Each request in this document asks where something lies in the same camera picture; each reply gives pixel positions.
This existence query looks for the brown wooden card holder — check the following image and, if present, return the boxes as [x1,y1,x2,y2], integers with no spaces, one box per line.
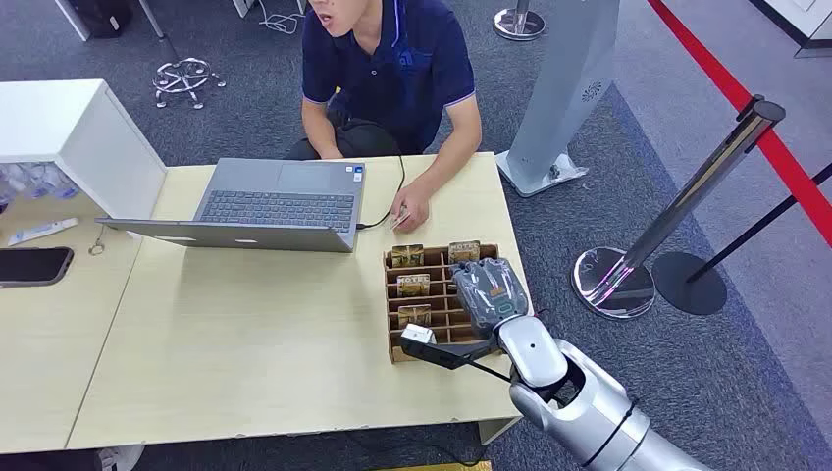
[383,242,535,365]

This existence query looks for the person's left hand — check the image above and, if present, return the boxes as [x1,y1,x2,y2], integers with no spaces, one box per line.
[390,179,433,235]

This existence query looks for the black smartphone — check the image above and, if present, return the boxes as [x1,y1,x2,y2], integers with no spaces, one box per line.
[0,245,76,289]

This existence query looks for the black bin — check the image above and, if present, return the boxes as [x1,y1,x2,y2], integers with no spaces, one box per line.
[67,0,135,39]

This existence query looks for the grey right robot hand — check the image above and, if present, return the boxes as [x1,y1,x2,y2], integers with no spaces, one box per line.
[449,257,533,340]

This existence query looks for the brown hotel key card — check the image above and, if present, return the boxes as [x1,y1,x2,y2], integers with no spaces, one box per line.
[447,240,483,265]
[396,273,433,299]
[396,303,434,329]
[390,243,426,269]

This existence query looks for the chrome chair base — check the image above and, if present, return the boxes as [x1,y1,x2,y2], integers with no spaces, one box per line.
[151,56,228,111]

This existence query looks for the white tube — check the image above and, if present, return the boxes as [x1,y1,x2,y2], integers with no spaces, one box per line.
[7,217,80,247]

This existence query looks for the person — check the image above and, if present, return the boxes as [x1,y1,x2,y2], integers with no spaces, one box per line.
[283,0,485,235]

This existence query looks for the grey kiosk stand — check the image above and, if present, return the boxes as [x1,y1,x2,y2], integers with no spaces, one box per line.
[494,0,623,199]

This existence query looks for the white counter furniture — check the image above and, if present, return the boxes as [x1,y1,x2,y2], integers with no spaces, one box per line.
[747,0,832,60]

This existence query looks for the white cabinet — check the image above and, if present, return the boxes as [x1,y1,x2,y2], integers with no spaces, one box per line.
[0,78,169,221]

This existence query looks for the grey open laptop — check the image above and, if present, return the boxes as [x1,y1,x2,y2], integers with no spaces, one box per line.
[95,157,367,254]

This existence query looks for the red barrier belt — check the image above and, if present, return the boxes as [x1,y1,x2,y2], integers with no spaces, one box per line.
[646,0,832,249]

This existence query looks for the white floor cable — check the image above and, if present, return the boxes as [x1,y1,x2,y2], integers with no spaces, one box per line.
[257,0,307,35]

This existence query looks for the clear plastic bottles pack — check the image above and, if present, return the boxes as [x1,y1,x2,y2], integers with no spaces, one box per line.
[0,161,81,208]

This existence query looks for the black stanchion post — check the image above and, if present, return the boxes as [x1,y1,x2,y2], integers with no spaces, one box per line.
[650,161,832,317]

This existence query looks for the chrome stanchion base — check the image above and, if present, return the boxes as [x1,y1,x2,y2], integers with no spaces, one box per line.
[492,0,547,42]

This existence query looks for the black laptop cable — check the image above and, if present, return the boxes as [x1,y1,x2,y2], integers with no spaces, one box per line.
[355,153,408,232]

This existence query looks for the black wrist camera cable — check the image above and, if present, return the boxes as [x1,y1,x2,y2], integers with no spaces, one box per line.
[466,359,516,386]

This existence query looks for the chrome stanchion post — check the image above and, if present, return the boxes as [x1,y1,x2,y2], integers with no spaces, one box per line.
[571,94,787,321]

